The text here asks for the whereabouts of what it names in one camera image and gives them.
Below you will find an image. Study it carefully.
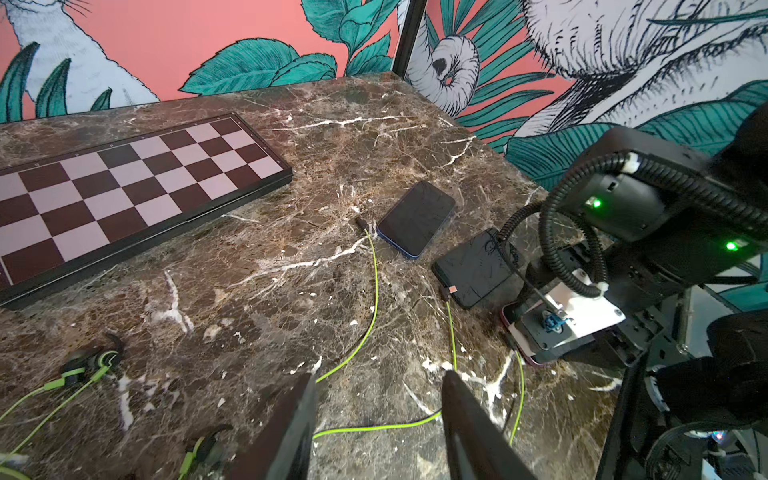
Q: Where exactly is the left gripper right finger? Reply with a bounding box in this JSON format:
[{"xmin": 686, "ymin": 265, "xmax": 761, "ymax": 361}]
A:
[{"xmin": 441, "ymin": 371, "xmax": 535, "ymax": 480}]

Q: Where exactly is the far black smartphone blue edge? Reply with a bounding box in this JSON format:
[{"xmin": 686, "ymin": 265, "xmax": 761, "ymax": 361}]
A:
[{"xmin": 377, "ymin": 181, "xmax": 456, "ymax": 259}]

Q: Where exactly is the right black corner post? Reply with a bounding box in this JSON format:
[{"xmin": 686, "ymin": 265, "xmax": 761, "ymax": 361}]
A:
[{"xmin": 392, "ymin": 0, "xmax": 427, "ymax": 79}]

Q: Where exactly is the chessboard brown and pink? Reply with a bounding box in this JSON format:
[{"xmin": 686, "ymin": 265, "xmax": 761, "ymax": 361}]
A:
[{"xmin": 1, "ymin": 113, "xmax": 293, "ymax": 305}]

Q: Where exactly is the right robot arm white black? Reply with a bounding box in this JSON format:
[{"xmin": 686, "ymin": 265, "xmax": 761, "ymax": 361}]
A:
[{"xmin": 497, "ymin": 106, "xmax": 767, "ymax": 479}]

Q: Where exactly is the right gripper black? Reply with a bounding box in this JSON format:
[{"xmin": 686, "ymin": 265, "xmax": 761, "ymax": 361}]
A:
[{"xmin": 563, "ymin": 299, "xmax": 678, "ymax": 369}]

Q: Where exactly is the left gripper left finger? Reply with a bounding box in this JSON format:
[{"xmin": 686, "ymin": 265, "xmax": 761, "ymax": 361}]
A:
[{"xmin": 226, "ymin": 373, "xmax": 318, "ymax": 479}]

